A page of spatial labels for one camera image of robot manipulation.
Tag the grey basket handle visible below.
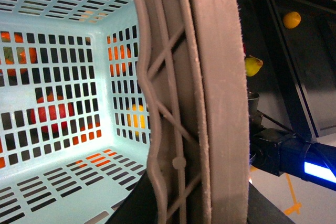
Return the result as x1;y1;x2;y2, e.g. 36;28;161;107
134;0;249;223

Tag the light blue shopping basket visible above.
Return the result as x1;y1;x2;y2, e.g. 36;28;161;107
1;0;150;223

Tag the yellow lemon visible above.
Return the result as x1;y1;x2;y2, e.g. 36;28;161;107
282;12;301;29

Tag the yellow green pear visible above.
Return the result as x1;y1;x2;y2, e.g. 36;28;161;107
244;56;264;77

